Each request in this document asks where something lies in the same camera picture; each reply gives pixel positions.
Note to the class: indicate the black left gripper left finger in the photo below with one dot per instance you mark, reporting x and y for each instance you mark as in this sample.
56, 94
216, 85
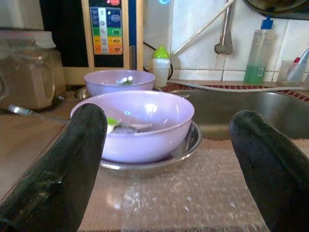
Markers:
60, 169

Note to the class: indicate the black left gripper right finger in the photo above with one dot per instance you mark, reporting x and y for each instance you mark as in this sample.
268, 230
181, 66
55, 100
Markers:
272, 174

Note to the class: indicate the long metal spoon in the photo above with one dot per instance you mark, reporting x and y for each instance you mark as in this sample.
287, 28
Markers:
17, 110

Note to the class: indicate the stainless steel sink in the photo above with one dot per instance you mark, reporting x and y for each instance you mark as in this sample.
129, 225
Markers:
241, 108

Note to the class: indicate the purple plastic bowl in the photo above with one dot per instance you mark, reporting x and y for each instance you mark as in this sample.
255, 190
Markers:
101, 84
149, 145

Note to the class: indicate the clear bubble wrap sheet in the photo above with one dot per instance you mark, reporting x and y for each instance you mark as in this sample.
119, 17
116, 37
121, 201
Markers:
181, 193

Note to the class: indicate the clear blender jar brown powder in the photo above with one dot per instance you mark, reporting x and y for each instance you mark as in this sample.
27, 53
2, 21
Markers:
24, 77

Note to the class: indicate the clear plastic container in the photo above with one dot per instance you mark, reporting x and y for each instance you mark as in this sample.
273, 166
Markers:
285, 72

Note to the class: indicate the dish soap bottle blue cap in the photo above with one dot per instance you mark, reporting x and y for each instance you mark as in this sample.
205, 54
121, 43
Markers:
256, 72

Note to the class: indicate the white red tube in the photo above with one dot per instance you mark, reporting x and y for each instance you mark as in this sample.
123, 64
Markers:
301, 62

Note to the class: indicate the beige black water ionizer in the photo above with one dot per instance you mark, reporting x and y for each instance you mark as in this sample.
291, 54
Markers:
72, 36

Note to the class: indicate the small bottle green cap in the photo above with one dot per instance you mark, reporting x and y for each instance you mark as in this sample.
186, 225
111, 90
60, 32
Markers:
161, 70

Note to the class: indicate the metal faucet pipe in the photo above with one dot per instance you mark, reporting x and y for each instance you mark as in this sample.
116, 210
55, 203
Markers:
227, 36

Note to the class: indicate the black pan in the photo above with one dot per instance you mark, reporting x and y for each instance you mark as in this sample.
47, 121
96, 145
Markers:
277, 7

